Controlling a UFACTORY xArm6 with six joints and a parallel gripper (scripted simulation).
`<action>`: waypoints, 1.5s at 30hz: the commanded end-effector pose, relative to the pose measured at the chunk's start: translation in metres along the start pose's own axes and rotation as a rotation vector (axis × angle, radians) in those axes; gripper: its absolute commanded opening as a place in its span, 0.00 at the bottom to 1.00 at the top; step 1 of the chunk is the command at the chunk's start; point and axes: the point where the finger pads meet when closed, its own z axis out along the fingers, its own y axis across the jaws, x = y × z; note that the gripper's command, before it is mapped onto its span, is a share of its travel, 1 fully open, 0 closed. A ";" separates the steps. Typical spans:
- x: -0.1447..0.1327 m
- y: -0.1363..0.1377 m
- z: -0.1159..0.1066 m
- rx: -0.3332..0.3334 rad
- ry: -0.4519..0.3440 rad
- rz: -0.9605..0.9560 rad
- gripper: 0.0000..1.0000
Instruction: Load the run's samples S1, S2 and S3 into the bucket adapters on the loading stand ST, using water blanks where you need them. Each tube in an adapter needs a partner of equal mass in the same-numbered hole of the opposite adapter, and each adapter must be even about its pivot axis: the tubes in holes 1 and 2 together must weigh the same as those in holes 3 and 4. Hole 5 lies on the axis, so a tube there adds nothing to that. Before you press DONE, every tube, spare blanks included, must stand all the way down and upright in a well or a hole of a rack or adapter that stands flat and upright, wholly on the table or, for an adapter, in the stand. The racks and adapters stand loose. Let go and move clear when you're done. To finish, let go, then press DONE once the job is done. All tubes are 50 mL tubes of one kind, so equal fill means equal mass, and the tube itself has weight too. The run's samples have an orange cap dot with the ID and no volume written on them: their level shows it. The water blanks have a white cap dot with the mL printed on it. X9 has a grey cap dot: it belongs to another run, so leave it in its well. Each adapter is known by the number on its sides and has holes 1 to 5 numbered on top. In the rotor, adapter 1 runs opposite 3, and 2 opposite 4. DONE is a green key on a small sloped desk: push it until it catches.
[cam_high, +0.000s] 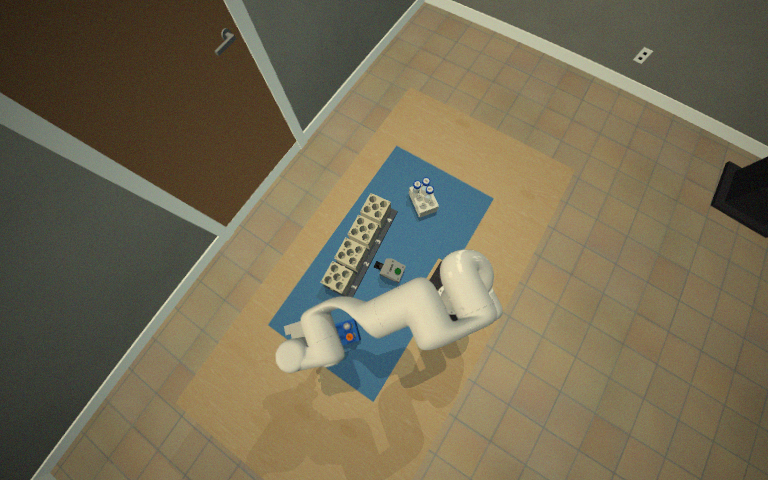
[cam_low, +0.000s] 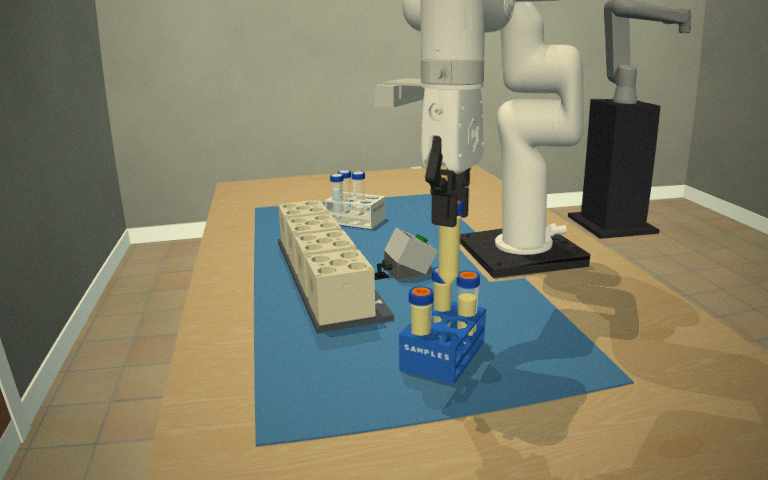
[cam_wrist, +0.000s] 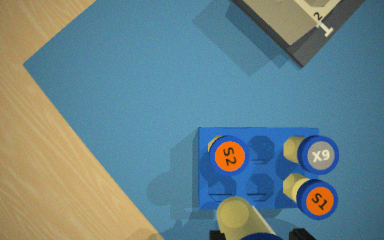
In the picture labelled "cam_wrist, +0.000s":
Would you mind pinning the blue bench mat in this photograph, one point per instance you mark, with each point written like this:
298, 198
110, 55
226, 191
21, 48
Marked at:
135, 79

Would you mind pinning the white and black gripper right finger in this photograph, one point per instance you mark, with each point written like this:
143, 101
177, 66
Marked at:
300, 234

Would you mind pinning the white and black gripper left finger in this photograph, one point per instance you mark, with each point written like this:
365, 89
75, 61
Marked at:
216, 235

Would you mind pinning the blue tube rack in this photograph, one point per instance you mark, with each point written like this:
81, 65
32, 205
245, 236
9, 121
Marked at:
258, 181

